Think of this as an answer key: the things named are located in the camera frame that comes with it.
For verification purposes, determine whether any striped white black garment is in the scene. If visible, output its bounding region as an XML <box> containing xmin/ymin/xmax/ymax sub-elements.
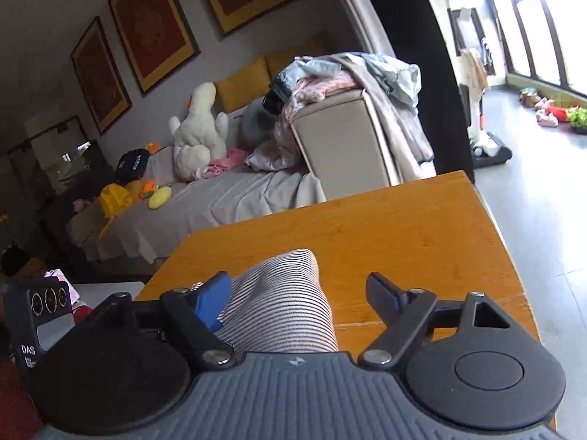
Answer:
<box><xmin>216</xmin><ymin>248</ymin><xmax>338</xmax><ymax>358</ymax></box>

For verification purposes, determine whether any pile of clothes on armrest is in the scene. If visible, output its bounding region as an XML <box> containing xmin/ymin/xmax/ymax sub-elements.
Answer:
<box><xmin>265</xmin><ymin>52</ymin><xmax>438</xmax><ymax>186</ymax></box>

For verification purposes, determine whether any white side table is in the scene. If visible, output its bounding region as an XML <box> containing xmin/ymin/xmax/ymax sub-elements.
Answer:
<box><xmin>36</xmin><ymin>281</ymin><xmax>145</xmax><ymax>352</ymax></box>

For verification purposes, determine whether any pink checkered case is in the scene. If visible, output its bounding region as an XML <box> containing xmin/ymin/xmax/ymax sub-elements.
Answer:
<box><xmin>44</xmin><ymin>269</ymin><xmax>69</xmax><ymax>283</ymax></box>

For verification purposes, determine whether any red glossy bowl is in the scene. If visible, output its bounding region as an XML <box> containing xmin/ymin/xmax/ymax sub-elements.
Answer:
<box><xmin>72</xmin><ymin>301</ymin><xmax>94</xmax><ymax>324</ymax></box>

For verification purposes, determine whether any yellow oval plush toy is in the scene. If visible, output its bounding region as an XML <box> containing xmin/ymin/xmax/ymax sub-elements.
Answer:
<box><xmin>148</xmin><ymin>186</ymin><xmax>173</xmax><ymax>210</ymax></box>

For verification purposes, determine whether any yellow duck plush toy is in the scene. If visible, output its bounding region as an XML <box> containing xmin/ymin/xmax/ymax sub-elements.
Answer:
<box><xmin>98</xmin><ymin>180</ymin><xmax>144</xmax><ymax>238</ymax></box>

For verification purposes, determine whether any glass fish tank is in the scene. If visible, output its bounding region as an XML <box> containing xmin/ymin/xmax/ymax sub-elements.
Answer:
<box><xmin>7</xmin><ymin>115</ymin><xmax>112</xmax><ymax>203</ymax></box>

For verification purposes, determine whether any pink cloth on sofa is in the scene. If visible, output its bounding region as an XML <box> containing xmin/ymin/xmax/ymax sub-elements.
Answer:
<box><xmin>202</xmin><ymin>148</ymin><xmax>249</xmax><ymax>179</ymax></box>

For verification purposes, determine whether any black cap with lettering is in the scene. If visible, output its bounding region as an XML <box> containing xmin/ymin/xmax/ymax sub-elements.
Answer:
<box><xmin>114</xmin><ymin>148</ymin><xmax>150</xmax><ymax>186</ymax></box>

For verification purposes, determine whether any white plush duck toy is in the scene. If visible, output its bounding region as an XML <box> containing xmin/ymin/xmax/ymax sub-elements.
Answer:
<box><xmin>169</xmin><ymin>82</ymin><xmax>229</xmax><ymax>182</ymax></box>

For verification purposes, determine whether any white upright vacuum cleaner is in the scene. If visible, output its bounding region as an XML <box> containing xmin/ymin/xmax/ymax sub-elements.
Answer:
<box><xmin>459</xmin><ymin>49</ymin><xmax>513</xmax><ymax>169</ymax></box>

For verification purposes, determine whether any crumpled light blanket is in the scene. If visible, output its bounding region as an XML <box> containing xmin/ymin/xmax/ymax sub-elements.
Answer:
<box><xmin>245</xmin><ymin>120</ymin><xmax>302</xmax><ymax>172</ymax></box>

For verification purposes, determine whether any beige sofa with grey cover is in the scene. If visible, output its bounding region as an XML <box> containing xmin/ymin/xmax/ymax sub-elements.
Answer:
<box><xmin>67</xmin><ymin>96</ymin><xmax>393</xmax><ymax>263</ymax></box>

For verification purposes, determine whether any grey neck pillow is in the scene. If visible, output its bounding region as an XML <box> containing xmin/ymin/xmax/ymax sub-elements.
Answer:
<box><xmin>240</xmin><ymin>98</ymin><xmax>278</xmax><ymax>150</ymax></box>

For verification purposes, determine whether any yellow cushion left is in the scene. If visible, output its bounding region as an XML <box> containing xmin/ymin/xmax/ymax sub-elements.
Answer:
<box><xmin>215</xmin><ymin>56</ymin><xmax>271</xmax><ymax>112</ymax></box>

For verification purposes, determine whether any yellow cushion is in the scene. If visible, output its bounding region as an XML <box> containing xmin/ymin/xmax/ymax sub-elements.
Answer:
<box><xmin>215</xmin><ymin>56</ymin><xmax>271</xmax><ymax>112</ymax></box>
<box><xmin>265</xmin><ymin>33</ymin><xmax>330</xmax><ymax>78</ymax></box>

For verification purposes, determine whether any red gold framed picture left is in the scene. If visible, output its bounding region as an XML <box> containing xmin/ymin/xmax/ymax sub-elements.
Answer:
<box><xmin>71</xmin><ymin>16</ymin><xmax>132</xmax><ymax>135</ymax></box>

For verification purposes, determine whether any green leafy plant tray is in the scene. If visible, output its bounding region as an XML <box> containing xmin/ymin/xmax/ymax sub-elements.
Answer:
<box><xmin>566</xmin><ymin>106</ymin><xmax>587</xmax><ymax>135</ymax></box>

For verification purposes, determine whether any red gold framed picture middle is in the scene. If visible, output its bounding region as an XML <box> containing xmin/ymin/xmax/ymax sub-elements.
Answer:
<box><xmin>109</xmin><ymin>0</ymin><xmax>200</xmax><ymax>94</ymax></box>

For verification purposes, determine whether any yellow cushion right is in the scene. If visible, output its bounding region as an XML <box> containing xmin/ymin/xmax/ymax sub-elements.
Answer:
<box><xmin>265</xmin><ymin>33</ymin><xmax>330</xmax><ymax>78</ymax></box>

